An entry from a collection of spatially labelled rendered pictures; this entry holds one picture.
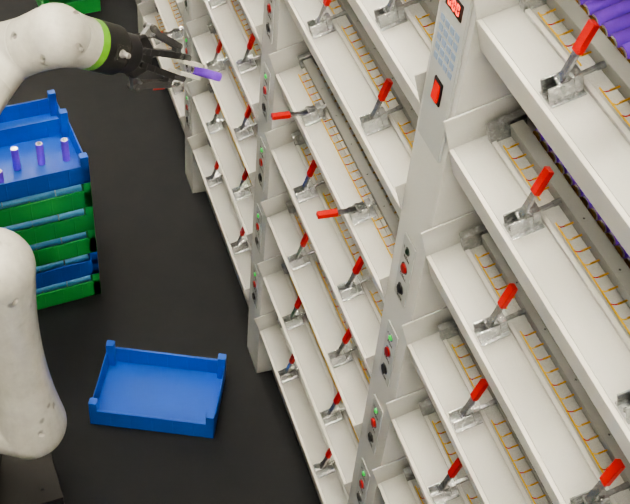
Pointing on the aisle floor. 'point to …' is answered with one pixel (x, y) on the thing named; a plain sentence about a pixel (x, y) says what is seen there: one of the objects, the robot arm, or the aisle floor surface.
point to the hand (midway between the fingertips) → (186, 68)
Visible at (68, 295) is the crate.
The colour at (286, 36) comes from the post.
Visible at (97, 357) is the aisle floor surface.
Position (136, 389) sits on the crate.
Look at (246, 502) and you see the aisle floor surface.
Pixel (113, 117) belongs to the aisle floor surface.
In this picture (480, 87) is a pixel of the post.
